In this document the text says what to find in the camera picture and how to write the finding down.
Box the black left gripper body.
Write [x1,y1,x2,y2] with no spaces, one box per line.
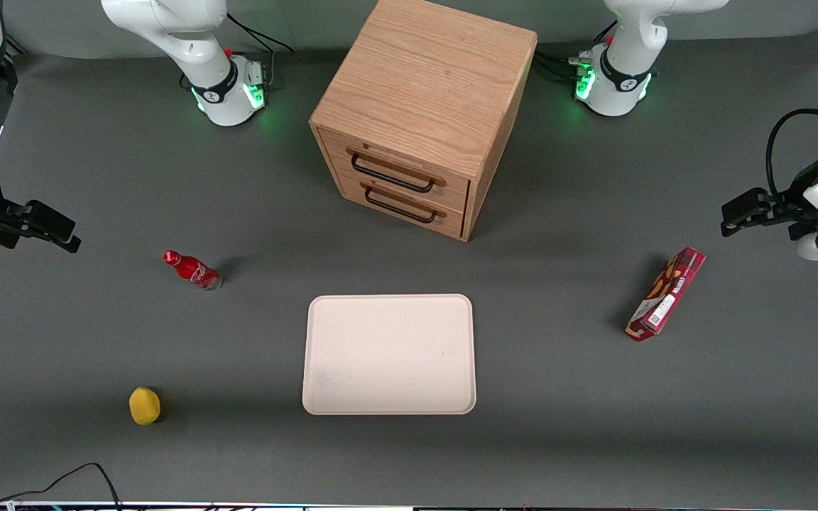
[770,190,818,241]

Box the red coke bottle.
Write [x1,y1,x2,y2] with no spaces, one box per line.
[163,250,223,292]

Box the beige plastic tray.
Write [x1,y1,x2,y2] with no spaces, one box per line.
[302,294,477,416]

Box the red snack box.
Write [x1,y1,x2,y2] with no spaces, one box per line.
[625,247,707,343]

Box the yellow lemon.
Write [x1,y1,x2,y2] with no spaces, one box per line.
[129,387,162,426]

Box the wooden drawer front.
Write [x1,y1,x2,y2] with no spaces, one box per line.
[338,174,465,240]
[320,130,471,214]

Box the wooden drawer cabinet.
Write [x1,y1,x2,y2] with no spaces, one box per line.
[309,0,539,243]

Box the black left wrist cable loop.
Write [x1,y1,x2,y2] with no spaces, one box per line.
[766,109,818,199]

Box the thin black table cable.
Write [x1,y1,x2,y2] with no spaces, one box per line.
[0,463,123,511]

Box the black left arm base cable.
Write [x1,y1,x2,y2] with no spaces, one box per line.
[533,21,619,82]

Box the black arm base cable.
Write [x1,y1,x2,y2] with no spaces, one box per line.
[533,21,619,82]
[227,14,295,89]

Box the black right arm base cable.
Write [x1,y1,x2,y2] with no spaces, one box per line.
[227,14,295,89]

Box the black metal drawer handle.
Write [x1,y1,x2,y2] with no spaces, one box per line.
[364,185,440,224]
[351,153,435,194]

